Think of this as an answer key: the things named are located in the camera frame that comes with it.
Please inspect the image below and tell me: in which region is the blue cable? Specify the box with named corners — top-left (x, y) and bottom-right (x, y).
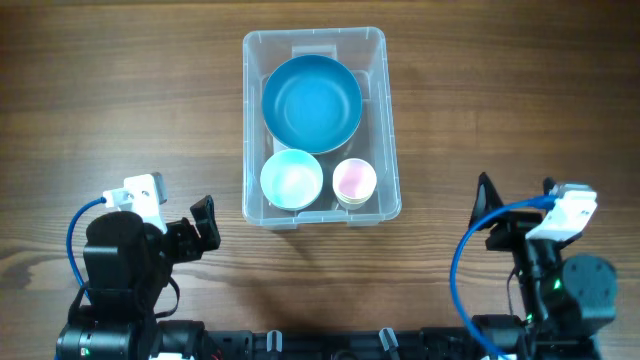
top-left (448, 194), bottom-right (559, 360)
top-left (65, 196), bottom-right (108, 301)

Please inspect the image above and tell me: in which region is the mint green small bowl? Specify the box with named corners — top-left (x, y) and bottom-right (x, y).
top-left (260, 149), bottom-right (324, 211)

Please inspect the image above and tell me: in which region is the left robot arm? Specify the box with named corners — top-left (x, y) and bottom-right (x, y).
top-left (55, 196), bottom-right (224, 360)

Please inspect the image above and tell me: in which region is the pink tall cup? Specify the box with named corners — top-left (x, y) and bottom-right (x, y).
top-left (332, 158), bottom-right (377, 202)

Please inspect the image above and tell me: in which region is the left blue cable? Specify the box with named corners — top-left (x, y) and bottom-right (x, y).
top-left (65, 196), bottom-right (108, 301)

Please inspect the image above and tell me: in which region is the clear plastic storage container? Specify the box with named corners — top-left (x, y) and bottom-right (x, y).
top-left (242, 27), bottom-right (402, 230)

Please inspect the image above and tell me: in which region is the cream tall cup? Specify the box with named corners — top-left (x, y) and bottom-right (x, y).
top-left (336, 195), bottom-right (371, 210)

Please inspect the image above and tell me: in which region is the dark blue bowl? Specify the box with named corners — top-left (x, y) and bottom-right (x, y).
top-left (261, 54), bottom-right (363, 154)

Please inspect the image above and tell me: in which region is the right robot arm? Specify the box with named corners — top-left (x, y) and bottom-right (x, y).
top-left (469, 174), bottom-right (617, 359)

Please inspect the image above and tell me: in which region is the right blue cable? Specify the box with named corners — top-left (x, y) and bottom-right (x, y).
top-left (448, 194), bottom-right (559, 360)

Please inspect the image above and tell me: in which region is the white label in container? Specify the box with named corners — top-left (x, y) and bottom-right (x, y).
top-left (273, 139), bottom-right (287, 153)

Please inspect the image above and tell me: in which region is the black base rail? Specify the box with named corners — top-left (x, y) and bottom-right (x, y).
top-left (149, 327), bottom-right (601, 360)

